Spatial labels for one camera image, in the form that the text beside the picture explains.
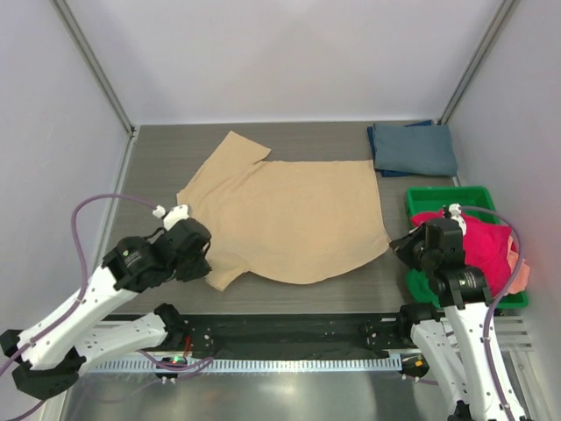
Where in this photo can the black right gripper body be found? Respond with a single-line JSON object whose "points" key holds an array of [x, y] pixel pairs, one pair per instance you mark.
{"points": [[414, 251]]}

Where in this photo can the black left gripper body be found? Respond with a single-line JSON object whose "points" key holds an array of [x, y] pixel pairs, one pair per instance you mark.
{"points": [[191, 268]]}

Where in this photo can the beige t shirt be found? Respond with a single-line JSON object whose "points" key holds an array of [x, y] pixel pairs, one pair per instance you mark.
{"points": [[297, 222]]}

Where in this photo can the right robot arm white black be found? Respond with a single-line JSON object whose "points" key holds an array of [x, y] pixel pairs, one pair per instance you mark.
{"points": [[458, 340]]}

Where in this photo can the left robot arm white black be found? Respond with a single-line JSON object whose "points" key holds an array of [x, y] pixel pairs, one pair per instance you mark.
{"points": [[52, 355]]}

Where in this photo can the green t shirt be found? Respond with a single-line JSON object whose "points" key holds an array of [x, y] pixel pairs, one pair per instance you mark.
{"points": [[418, 286]]}

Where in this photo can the magenta t shirt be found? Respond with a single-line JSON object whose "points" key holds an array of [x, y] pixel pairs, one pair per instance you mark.
{"points": [[486, 247]]}

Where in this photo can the green plastic bin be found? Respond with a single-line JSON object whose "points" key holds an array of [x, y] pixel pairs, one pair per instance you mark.
{"points": [[420, 200]]}

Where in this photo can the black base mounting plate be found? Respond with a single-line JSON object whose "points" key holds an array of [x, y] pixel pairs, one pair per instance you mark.
{"points": [[292, 337]]}

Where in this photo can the salmon pink t shirt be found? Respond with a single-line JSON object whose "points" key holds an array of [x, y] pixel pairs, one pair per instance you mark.
{"points": [[520, 282]]}

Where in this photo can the folded grey-blue t shirt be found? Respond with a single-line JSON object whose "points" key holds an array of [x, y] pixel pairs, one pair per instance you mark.
{"points": [[420, 150]]}

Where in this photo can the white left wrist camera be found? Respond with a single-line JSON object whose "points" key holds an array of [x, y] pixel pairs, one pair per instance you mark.
{"points": [[170, 217]]}

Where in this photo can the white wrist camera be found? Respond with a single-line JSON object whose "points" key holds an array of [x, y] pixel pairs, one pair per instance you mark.
{"points": [[454, 212], [170, 217]]}

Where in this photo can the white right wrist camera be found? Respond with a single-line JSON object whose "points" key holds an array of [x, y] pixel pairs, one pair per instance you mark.
{"points": [[454, 212]]}

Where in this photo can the aluminium extrusion rail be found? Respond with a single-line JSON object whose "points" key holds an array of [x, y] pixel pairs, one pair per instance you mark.
{"points": [[512, 334]]}

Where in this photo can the slotted cable duct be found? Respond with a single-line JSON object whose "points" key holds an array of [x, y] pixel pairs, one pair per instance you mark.
{"points": [[138, 364]]}

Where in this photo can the right aluminium frame post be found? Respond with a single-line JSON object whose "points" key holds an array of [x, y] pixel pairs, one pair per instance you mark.
{"points": [[490, 36]]}

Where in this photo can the aluminium frame post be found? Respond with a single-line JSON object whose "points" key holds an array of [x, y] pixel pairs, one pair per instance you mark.
{"points": [[77, 35], [490, 36]]}

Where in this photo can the left aluminium frame post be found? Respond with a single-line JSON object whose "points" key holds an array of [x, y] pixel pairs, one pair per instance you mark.
{"points": [[77, 35]]}

